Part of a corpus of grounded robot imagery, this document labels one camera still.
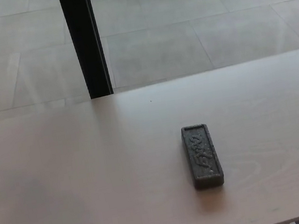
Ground dark grey whiteboard eraser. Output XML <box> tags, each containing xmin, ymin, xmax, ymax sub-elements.
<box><xmin>180</xmin><ymin>121</ymin><xmax>226</xmax><ymax>193</ymax></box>

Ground black vertical window frame post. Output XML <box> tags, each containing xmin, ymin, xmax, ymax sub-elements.
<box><xmin>57</xmin><ymin>0</ymin><xmax>115</xmax><ymax>103</ymax></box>

